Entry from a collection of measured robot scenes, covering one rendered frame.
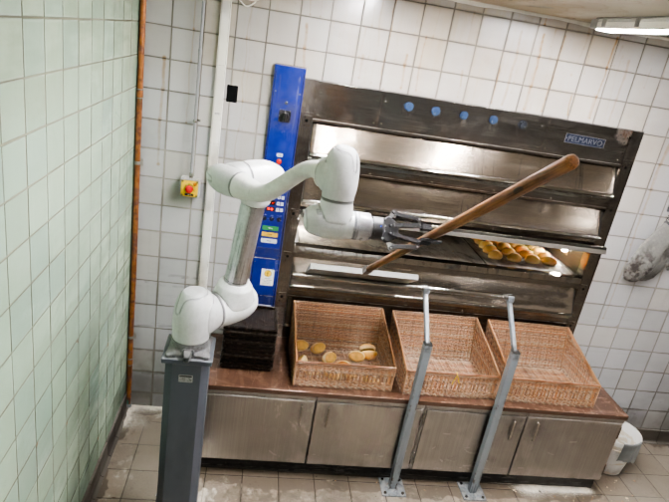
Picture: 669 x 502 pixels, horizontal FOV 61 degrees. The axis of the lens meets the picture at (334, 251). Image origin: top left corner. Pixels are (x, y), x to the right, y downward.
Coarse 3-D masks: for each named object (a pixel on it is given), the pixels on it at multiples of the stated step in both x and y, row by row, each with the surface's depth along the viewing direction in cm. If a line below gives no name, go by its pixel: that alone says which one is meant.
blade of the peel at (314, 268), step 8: (312, 264) 277; (320, 264) 278; (312, 272) 290; (320, 272) 288; (328, 272) 285; (336, 272) 282; (344, 272) 279; (352, 272) 280; (360, 272) 280; (376, 272) 282; (384, 272) 282; (392, 272) 283; (384, 280) 297; (392, 280) 294; (400, 280) 291; (408, 280) 288; (416, 280) 285
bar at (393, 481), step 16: (304, 272) 293; (400, 288) 300; (416, 288) 301; (432, 288) 302; (448, 288) 304; (512, 304) 309; (512, 320) 305; (512, 336) 301; (512, 352) 297; (512, 368) 298; (416, 384) 296; (416, 400) 300; (496, 400) 308; (496, 416) 310; (400, 448) 311; (480, 448) 321; (400, 464) 315; (480, 464) 321; (384, 480) 327; (400, 480) 329; (400, 496) 317; (464, 496) 325; (480, 496) 327
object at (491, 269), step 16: (336, 256) 330; (352, 256) 331; (368, 256) 332; (384, 256) 333; (416, 256) 341; (480, 272) 343; (496, 272) 344; (512, 272) 346; (528, 272) 347; (544, 272) 351
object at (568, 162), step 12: (564, 156) 106; (576, 156) 106; (552, 168) 110; (564, 168) 107; (528, 180) 119; (540, 180) 115; (504, 192) 130; (516, 192) 125; (480, 204) 143; (492, 204) 137; (468, 216) 151; (444, 228) 168; (396, 252) 219; (408, 252) 210; (372, 264) 258; (384, 264) 244
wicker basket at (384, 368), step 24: (312, 312) 336; (336, 312) 339; (360, 312) 341; (312, 336) 338; (336, 336) 341; (360, 336) 343; (384, 336) 331; (312, 360) 325; (336, 360) 329; (384, 360) 326; (312, 384) 302; (336, 384) 304; (360, 384) 306; (384, 384) 308
